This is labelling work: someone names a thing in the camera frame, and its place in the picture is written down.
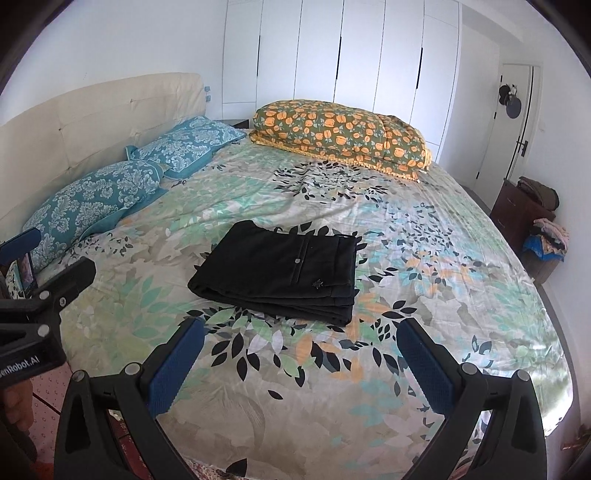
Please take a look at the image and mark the floral leaf-print bed sheet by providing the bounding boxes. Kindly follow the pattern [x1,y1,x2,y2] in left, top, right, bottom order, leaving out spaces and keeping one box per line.
[33,140,573,479]

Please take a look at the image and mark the teal patterned pillow far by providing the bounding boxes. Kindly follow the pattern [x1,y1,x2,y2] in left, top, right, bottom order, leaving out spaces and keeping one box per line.
[125,116,245,180]

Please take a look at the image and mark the orange floral folded quilt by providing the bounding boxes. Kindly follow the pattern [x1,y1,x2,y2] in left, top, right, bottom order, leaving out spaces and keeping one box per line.
[249,99,432,181]

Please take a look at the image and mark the person's left hand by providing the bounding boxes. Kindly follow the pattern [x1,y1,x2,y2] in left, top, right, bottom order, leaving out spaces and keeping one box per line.
[1,379,34,434]

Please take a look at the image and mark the teal patterned pillow near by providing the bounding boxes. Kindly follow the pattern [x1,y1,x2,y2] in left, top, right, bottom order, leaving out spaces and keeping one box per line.
[23,160,163,272]

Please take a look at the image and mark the cream padded headboard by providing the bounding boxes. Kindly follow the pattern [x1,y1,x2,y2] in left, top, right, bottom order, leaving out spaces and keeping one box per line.
[1,73,205,239]

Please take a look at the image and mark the dark hanging items on door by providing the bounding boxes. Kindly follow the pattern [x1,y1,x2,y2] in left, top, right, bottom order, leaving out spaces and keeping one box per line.
[498,84,522,119]

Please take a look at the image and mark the black pants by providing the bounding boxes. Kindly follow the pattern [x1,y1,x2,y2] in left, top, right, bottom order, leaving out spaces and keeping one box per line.
[187,220,356,327]

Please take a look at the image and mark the pile of colourful clothes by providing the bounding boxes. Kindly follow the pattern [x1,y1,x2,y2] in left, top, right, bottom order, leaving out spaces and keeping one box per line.
[522,218,570,261]

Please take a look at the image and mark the white door with handle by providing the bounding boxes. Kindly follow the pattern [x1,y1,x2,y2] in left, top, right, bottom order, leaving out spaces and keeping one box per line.
[473,63,542,208]

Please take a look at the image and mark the olive folded cloth on dresser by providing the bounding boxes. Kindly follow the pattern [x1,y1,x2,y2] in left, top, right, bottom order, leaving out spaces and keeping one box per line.
[517,176,560,211]

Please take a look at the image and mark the dark brown wooden dresser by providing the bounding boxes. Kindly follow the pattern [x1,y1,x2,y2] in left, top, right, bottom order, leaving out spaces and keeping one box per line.
[490,180,556,249]

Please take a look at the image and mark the teal patterned pillow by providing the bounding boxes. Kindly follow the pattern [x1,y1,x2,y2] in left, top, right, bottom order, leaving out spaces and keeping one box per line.
[23,160,163,272]
[125,116,245,180]

